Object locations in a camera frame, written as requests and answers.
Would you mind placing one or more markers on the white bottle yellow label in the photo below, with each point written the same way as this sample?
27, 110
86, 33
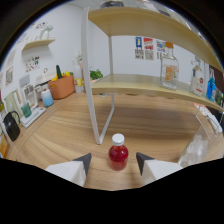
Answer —
78, 81

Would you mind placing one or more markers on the clear bottle red label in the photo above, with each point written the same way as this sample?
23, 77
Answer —
197, 81

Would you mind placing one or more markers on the black kettle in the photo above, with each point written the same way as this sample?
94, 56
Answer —
11, 128

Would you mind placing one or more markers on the green limes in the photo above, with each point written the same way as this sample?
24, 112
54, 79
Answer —
219, 98

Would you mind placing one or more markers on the white-framed wooden two-tier rack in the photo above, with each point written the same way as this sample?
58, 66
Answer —
133, 85

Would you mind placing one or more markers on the orange basket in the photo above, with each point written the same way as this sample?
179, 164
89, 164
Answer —
61, 87

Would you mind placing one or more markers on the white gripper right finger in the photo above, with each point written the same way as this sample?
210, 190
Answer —
156, 169

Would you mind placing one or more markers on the blue wall poster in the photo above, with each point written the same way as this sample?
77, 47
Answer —
138, 42

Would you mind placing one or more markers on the green potted plant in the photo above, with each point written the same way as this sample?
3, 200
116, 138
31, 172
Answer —
96, 74

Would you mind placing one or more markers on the wooden wall shelf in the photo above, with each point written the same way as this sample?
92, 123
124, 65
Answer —
38, 43

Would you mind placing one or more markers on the red wall poster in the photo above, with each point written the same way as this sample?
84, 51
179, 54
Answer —
148, 43

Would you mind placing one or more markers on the white scale tray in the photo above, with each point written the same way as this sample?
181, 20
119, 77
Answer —
33, 117

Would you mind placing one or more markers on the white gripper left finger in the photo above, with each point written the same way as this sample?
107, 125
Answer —
71, 170

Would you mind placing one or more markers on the red liquid small bottle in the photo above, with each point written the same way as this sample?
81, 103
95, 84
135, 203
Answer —
118, 156

